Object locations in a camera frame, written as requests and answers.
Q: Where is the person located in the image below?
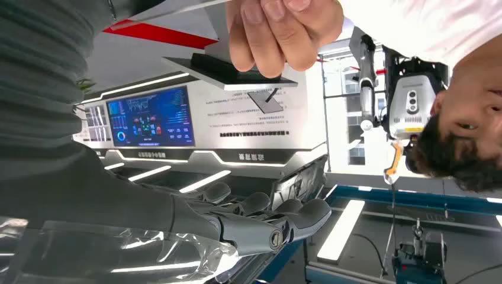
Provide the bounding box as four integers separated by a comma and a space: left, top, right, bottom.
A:
339, 0, 502, 193

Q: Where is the blue display screen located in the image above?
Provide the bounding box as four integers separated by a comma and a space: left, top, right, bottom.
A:
105, 86, 196, 148

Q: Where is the green plant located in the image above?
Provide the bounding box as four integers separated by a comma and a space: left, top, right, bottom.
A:
75, 76, 96, 94

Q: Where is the white scanner device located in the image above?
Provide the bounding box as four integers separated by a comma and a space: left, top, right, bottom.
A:
382, 47, 450, 142

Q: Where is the blue machine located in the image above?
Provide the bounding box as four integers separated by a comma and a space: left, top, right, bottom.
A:
391, 218, 449, 284

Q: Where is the white exhibit wall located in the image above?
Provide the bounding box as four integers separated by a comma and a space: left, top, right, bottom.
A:
72, 70, 328, 185

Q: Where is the orange handle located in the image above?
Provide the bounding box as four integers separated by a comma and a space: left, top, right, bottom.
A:
383, 140, 406, 186

